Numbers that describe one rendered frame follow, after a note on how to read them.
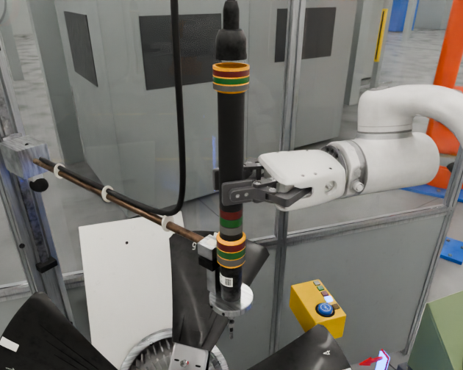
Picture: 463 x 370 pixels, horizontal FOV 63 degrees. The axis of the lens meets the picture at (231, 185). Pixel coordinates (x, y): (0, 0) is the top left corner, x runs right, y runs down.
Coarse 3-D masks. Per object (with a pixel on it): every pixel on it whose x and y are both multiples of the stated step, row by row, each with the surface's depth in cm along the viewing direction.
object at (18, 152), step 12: (0, 144) 88; (12, 144) 88; (24, 144) 88; (36, 144) 88; (12, 156) 86; (24, 156) 86; (36, 156) 88; (48, 156) 90; (12, 168) 89; (24, 168) 86; (36, 168) 88
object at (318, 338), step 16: (304, 336) 84; (320, 336) 83; (288, 352) 81; (304, 352) 81; (336, 352) 81; (256, 368) 78; (272, 368) 78; (288, 368) 78; (304, 368) 78; (320, 368) 78; (336, 368) 78
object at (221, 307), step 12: (204, 240) 59; (204, 252) 58; (216, 252) 58; (204, 264) 58; (216, 264) 58; (216, 276) 59; (216, 288) 60; (216, 300) 59; (240, 300) 59; (252, 300) 59; (216, 312) 58; (228, 312) 57; (240, 312) 58
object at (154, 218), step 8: (48, 168) 84; (64, 176) 80; (72, 176) 79; (80, 184) 77; (88, 184) 76; (96, 192) 74; (112, 200) 71; (120, 200) 70; (128, 208) 69; (136, 208) 68; (144, 216) 66; (152, 216) 65; (160, 224) 64; (168, 224) 63; (176, 224) 63; (176, 232) 62; (184, 232) 61; (192, 232) 61; (192, 240) 60; (200, 240) 59
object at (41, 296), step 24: (24, 312) 64; (48, 312) 64; (24, 336) 65; (48, 336) 65; (72, 336) 64; (0, 360) 66; (24, 360) 66; (48, 360) 66; (72, 360) 65; (96, 360) 65
